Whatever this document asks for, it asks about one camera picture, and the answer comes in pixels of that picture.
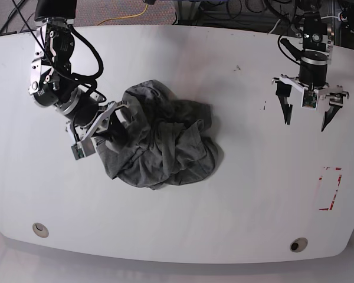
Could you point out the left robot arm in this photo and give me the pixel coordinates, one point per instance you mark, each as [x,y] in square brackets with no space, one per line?
[316,35]

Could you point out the left table cable grommet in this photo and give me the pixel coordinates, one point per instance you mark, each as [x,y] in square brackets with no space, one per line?
[40,230]

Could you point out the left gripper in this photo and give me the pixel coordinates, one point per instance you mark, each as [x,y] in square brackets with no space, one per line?
[311,80]

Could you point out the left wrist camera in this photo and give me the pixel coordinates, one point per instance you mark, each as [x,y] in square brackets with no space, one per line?
[309,99]

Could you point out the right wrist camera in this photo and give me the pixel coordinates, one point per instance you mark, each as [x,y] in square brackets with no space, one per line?
[83,149]

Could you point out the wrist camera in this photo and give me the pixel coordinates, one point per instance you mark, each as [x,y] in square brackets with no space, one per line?
[309,99]
[83,149]

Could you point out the grey t-shirt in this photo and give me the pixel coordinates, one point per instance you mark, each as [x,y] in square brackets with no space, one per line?
[167,141]

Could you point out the table cable grommet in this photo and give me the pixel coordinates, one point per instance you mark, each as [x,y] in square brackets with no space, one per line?
[40,230]
[298,245]

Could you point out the right table cable grommet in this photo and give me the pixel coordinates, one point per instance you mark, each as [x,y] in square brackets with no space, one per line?
[298,245]

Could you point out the white power strip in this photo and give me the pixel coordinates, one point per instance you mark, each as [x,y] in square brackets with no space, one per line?
[342,17]

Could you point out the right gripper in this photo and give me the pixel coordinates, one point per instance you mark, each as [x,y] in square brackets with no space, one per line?
[88,119]

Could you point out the red tape rectangle marking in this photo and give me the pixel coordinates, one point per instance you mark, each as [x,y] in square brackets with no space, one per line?
[328,187]

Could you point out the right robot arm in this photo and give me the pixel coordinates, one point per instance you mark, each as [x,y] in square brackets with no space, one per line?
[51,76]

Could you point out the aluminium frame stand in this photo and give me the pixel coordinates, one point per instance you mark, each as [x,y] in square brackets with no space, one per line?
[187,12]

